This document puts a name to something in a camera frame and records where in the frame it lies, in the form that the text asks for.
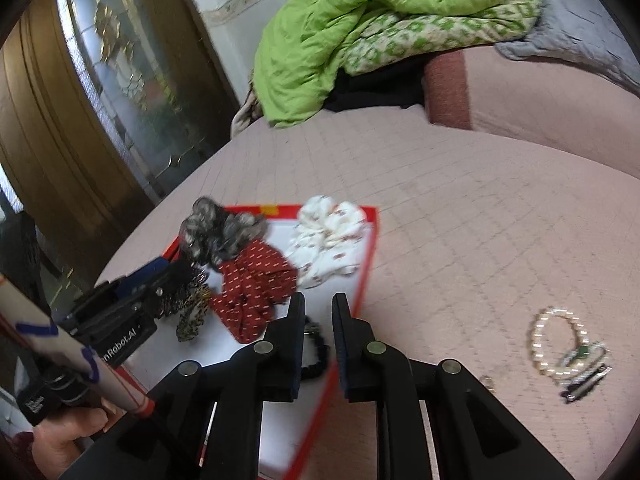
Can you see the wooden door with glass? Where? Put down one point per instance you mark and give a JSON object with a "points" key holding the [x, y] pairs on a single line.
{"points": [[100, 110]]}

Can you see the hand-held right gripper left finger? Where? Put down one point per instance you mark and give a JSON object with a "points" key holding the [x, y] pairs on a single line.
{"points": [[295, 350]]}

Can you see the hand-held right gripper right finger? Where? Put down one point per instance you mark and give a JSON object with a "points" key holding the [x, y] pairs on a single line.
{"points": [[342, 355]]}

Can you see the red polka dot scrunchie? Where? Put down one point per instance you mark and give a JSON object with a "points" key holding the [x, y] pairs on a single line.
{"points": [[255, 285]]}

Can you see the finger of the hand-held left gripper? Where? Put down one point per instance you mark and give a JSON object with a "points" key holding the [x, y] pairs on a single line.
{"points": [[147, 270], [172, 290]]}

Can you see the green quilt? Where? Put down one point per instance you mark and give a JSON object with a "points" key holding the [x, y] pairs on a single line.
{"points": [[325, 25]]}

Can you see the red-edged white tray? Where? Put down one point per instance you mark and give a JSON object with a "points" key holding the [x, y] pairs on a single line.
{"points": [[280, 430]]}

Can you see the person's left hand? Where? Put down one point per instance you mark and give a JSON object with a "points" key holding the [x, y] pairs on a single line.
{"points": [[65, 435]]}

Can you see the black cloth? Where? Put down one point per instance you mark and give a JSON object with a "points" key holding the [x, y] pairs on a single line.
{"points": [[370, 87]]}

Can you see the white cherry print scrunchie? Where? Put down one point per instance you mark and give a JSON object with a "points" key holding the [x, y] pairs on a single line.
{"points": [[330, 240]]}

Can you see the pink bolster pillow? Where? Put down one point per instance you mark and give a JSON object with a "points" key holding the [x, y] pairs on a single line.
{"points": [[525, 105]]}

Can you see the black hair clip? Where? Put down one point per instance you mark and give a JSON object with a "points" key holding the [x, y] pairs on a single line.
{"points": [[587, 382]]}

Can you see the leopard print scrunchie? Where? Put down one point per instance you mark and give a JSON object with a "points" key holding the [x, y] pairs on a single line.
{"points": [[192, 317]]}

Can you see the grey quilted blanket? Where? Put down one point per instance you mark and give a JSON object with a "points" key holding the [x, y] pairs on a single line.
{"points": [[585, 25]]}

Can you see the grey sheer scrunchie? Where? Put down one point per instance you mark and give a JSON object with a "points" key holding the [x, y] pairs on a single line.
{"points": [[220, 232]]}

